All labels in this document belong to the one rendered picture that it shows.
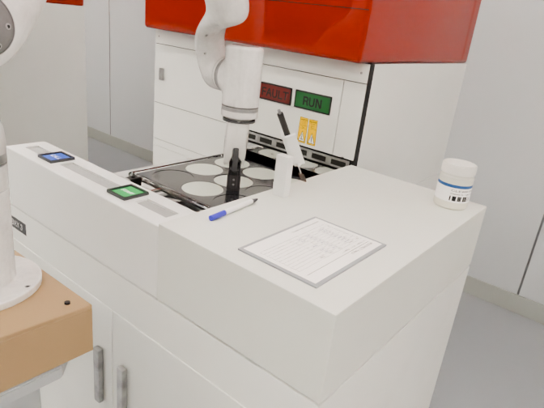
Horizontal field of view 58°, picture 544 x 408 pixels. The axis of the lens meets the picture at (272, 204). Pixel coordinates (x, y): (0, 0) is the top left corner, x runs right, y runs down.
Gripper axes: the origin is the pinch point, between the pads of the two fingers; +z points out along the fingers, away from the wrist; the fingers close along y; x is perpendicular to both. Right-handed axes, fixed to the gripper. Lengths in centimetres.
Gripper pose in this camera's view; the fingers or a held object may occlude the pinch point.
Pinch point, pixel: (233, 181)
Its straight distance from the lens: 119.0
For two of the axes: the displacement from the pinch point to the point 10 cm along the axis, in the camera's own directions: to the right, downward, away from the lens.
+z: -1.1, 9.3, 3.6
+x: 9.9, 0.9, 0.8
